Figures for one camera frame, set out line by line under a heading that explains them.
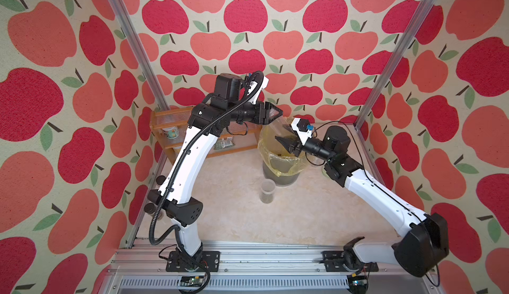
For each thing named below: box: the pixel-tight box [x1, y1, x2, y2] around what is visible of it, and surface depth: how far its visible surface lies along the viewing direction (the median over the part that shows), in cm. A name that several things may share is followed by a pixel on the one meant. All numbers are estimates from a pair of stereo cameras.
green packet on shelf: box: [212, 136, 236, 150], surface depth 110 cm
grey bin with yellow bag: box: [258, 124, 309, 187], surface depth 77 cm
